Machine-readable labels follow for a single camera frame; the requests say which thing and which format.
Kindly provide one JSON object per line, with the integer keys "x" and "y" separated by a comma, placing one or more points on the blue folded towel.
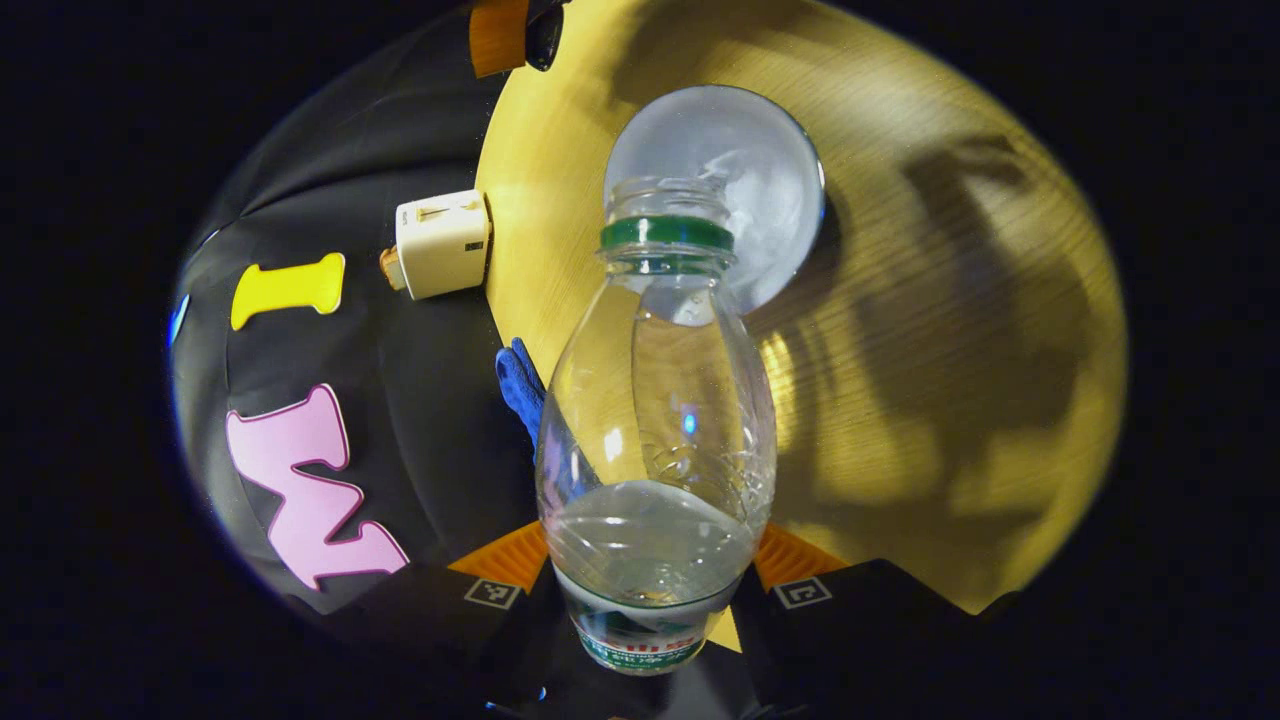
{"x": 520, "y": 385}

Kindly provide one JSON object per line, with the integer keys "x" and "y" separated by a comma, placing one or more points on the clear plastic water bottle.
{"x": 655, "y": 450}

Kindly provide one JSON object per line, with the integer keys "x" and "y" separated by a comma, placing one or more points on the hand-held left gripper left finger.
{"x": 440, "y": 610}

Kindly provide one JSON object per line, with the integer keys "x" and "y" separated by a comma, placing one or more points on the black backdrop cloth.
{"x": 430, "y": 400}

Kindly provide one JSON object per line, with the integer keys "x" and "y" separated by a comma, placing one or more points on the toasted bread slice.
{"x": 390, "y": 268}

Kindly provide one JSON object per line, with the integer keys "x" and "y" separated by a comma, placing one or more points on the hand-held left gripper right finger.
{"x": 850, "y": 620}

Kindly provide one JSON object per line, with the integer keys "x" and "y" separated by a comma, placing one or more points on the white toaster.
{"x": 445, "y": 245}

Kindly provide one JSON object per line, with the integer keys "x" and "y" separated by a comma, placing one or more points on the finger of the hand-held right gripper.
{"x": 500, "y": 40}

